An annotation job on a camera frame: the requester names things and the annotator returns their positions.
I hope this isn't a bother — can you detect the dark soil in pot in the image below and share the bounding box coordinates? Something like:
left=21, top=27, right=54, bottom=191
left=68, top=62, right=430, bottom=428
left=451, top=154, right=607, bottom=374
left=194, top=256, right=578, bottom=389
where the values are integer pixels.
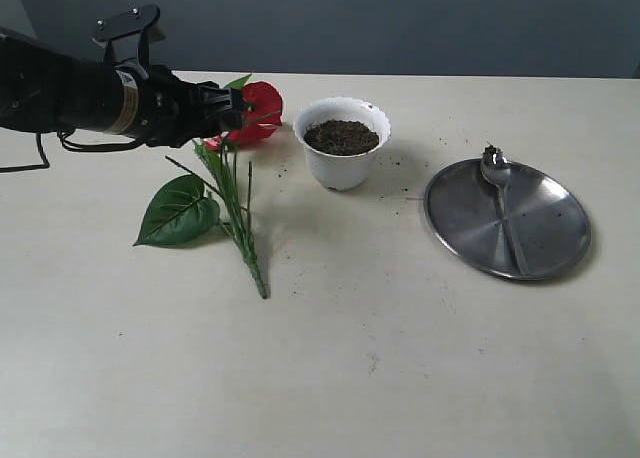
left=303, top=120, right=380, bottom=156

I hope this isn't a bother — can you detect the red artificial flower with leaves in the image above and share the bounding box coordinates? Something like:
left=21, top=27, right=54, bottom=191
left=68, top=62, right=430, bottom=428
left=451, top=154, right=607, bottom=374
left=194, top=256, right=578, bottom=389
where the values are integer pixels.
left=134, top=74, right=284, bottom=299

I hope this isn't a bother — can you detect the stainless steel spork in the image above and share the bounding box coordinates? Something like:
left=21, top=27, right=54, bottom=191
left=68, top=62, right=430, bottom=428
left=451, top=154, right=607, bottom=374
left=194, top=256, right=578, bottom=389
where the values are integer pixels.
left=480, top=144, right=530, bottom=276

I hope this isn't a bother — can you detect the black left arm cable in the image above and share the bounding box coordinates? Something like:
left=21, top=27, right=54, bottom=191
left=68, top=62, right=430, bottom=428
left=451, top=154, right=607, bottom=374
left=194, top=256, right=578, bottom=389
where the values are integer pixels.
left=0, top=127, right=146, bottom=174

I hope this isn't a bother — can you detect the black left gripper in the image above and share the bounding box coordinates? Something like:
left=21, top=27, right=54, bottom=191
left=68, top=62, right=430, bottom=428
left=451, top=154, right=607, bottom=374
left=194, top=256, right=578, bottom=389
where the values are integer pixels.
left=114, top=66, right=245, bottom=148

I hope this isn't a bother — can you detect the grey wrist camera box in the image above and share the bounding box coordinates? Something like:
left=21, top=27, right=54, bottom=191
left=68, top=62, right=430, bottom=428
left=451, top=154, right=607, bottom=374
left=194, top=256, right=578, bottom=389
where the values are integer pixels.
left=92, top=4, right=166, bottom=66

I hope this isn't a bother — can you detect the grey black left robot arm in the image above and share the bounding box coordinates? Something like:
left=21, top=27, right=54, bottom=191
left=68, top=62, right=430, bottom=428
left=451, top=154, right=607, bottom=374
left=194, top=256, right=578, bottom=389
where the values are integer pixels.
left=1, top=29, right=245, bottom=153

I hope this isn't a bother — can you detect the round stainless steel plate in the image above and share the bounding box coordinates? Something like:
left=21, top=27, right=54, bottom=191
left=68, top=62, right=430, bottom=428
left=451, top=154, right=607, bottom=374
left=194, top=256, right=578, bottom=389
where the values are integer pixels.
left=423, top=158, right=592, bottom=281

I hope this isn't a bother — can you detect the white plastic flower pot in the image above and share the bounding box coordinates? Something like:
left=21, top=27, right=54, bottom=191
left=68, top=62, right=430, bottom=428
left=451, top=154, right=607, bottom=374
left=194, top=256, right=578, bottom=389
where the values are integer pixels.
left=292, top=97, right=391, bottom=191

